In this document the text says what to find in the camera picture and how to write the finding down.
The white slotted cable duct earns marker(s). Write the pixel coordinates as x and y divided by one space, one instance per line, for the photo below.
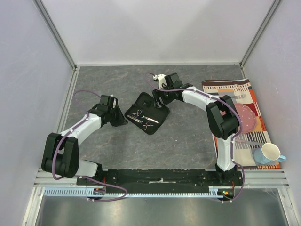
95 192

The light blue mug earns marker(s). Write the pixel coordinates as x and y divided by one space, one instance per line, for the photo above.
267 153

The pink dotted plate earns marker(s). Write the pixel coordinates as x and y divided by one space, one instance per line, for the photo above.
247 116

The colourful patterned placemat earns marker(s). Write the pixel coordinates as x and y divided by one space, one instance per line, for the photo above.
245 143

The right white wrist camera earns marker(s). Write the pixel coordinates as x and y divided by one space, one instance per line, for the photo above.
160 78

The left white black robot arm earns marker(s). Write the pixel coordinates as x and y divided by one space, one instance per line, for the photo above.
61 153

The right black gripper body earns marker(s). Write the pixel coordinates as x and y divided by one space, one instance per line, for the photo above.
157 96

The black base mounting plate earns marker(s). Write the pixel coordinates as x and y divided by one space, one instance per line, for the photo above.
168 180

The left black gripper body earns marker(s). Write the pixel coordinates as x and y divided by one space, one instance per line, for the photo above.
116 117

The pink handled fork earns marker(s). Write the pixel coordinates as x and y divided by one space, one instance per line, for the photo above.
239 96

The black zippered tool case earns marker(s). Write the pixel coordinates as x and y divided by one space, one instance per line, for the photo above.
157 114

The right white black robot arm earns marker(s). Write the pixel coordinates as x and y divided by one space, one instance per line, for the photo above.
223 119

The silver hair scissors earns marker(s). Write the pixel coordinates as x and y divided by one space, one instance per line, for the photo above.
136 116

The silver thinning scissors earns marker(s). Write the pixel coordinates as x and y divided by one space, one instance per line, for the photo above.
149 122

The aluminium frame rail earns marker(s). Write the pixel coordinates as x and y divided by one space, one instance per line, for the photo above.
54 31

